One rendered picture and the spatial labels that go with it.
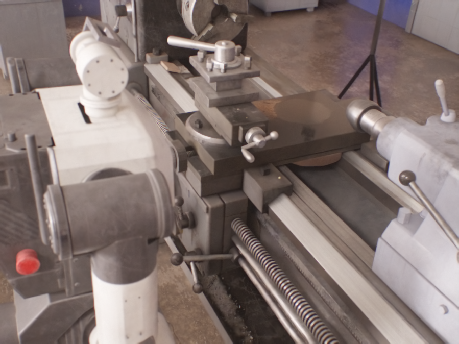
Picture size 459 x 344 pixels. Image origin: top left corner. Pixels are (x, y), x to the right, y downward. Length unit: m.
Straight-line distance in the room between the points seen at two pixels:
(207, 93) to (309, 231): 0.52
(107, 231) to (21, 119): 0.28
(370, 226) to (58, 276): 1.10
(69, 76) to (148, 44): 1.43
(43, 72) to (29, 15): 3.33
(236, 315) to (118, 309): 1.12
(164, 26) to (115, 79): 1.67
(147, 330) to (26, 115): 0.37
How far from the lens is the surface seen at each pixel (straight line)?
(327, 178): 2.03
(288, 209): 1.64
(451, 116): 1.50
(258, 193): 1.69
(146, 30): 2.52
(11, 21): 4.44
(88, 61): 0.86
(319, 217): 1.64
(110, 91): 0.89
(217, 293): 2.00
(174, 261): 1.72
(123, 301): 0.83
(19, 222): 0.92
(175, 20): 2.55
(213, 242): 1.79
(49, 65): 1.14
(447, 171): 1.34
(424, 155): 1.38
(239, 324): 1.91
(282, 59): 5.04
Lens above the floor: 1.79
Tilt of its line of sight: 33 degrees down
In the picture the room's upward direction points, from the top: 3 degrees clockwise
